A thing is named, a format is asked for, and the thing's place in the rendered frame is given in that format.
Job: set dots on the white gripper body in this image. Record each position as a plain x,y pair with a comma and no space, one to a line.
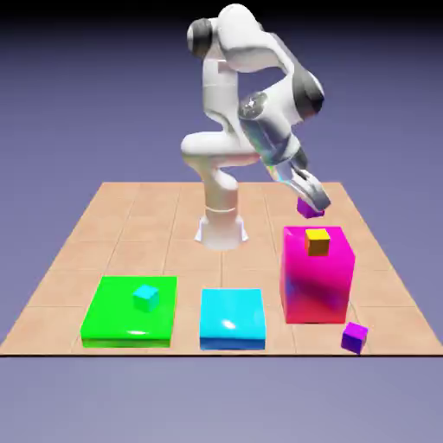
308,190

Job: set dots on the small purple cube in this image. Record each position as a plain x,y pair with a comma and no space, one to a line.
305,209
353,337

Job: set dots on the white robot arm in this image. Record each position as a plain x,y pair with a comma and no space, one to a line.
221,86

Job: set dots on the small orange cube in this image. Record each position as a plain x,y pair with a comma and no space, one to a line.
317,242

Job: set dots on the small cyan cube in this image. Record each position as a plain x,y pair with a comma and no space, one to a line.
146,298

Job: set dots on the large pink box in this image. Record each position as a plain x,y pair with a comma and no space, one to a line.
316,277

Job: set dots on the large cyan box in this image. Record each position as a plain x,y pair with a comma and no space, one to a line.
232,318

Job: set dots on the large green box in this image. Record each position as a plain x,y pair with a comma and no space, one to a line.
131,311

